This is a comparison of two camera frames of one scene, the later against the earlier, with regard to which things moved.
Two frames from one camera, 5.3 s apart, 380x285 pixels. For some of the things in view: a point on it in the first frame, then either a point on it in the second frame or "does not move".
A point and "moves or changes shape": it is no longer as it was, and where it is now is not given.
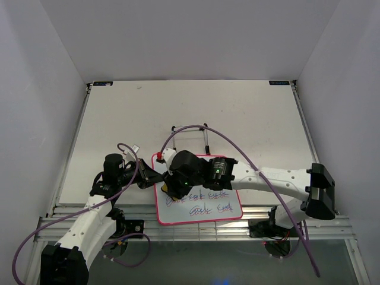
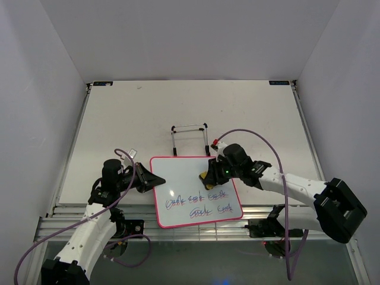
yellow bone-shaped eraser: x=164 y=187 moves or changes shape
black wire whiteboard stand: x=203 y=127 does not move
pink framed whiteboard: x=201 y=205 does not move
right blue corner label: x=279 y=82 does not move
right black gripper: x=174 y=189 → x=214 y=176
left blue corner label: x=103 y=83 does not move
